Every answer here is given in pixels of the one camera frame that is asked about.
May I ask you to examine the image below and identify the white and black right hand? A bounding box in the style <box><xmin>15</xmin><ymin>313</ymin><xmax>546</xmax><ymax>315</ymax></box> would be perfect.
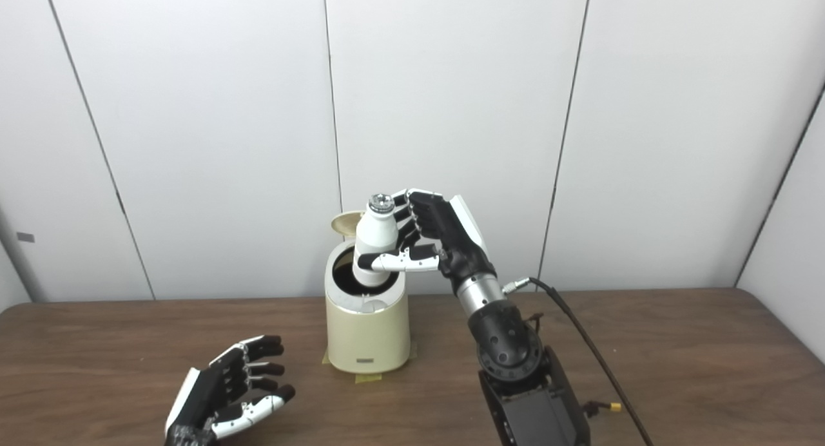
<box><xmin>358</xmin><ymin>189</ymin><xmax>498</xmax><ymax>286</ymax></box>

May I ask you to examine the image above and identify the white and black left hand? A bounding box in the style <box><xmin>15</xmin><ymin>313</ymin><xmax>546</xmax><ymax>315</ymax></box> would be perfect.
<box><xmin>164</xmin><ymin>334</ymin><xmax>296</xmax><ymax>446</ymax></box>

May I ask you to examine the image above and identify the small white plastic bottle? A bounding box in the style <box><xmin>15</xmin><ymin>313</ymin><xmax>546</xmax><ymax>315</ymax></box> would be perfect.
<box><xmin>352</xmin><ymin>195</ymin><xmax>399</xmax><ymax>287</ymax></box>

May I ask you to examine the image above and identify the cream round bin lid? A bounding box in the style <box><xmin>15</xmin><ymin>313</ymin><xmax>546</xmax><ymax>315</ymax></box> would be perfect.
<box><xmin>331</xmin><ymin>209</ymin><xmax>364</xmax><ymax>241</ymax></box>

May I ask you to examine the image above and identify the cream-colored bin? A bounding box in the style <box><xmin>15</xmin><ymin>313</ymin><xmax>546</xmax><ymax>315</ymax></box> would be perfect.
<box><xmin>324</xmin><ymin>240</ymin><xmax>412</xmax><ymax>374</ymax></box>

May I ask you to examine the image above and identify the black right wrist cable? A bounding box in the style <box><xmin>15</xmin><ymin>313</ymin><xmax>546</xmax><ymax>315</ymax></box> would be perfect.
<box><xmin>503</xmin><ymin>276</ymin><xmax>655</xmax><ymax>446</ymax></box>

